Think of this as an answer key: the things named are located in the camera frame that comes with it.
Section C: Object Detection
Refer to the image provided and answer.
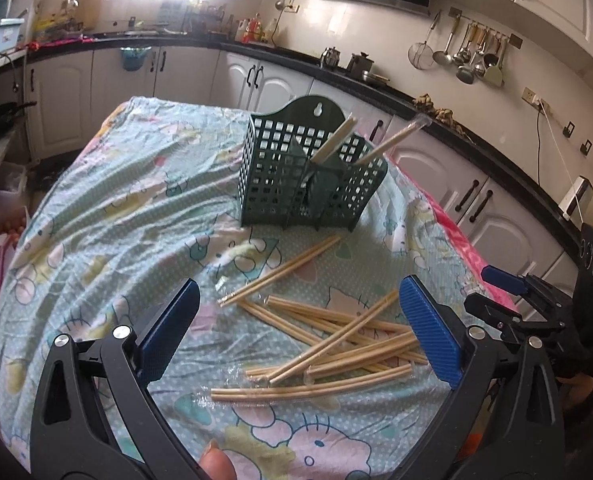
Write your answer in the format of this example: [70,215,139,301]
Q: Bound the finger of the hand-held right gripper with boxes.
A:
[480,265,559,311]
[463,291,542,340]

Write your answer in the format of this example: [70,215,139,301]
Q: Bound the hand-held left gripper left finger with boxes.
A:
[29,279,202,480]

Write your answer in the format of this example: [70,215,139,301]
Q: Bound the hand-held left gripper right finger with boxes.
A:
[399,275,567,480]

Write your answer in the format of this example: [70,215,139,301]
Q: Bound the pile of chopsticks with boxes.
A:
[210,234,429,402]

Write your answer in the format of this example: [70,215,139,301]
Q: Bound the bamboo chopstick pair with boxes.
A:
[310,114,359,165]
[355,114,432,167]

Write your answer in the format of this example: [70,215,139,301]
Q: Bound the green plastic utensil basket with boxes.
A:
[239,95,389,233]

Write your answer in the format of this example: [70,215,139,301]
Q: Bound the person's left hand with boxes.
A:
[199,447,238,480]

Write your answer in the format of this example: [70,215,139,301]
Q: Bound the pink blanket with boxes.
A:
[393,160,519,306]

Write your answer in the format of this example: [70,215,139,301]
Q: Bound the white box appliance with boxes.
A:
[561,176,593,221]

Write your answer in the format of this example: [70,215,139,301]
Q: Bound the cartoon print tablecloth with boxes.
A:
[0,96,519,480]

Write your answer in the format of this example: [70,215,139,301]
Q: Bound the pile of ginger roots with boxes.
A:
[413,92,469,136]

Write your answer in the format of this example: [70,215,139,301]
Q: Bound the pale hanging spatula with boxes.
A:
[485,45,506,87]

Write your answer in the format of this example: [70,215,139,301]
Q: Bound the large hanging metal spoon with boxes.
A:
[455,25,477,85]

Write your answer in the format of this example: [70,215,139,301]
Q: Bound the metal ladle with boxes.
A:
[432,15,459,66]

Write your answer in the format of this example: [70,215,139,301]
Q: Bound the white lower kitchen cabinets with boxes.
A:
[24,42,582,291]

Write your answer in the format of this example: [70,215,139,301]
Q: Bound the metal pot with lid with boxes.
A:
[346,51,375,78]

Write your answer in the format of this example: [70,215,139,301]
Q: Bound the blue hanging bag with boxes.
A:
[121,45,152,72]

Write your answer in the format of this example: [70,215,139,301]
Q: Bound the black frying pan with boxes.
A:
[0,101,37,128]

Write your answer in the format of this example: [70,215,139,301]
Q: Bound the group of condiment bottles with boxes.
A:
[234,12,280,45]

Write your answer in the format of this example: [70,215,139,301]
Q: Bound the wall socket with plug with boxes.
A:
[521,87,552,113]

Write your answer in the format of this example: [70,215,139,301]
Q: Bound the metal wire skimmer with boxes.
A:
[407,10,442,71]

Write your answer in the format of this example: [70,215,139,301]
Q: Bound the wall utensil rail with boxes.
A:
[449,7,523,50]

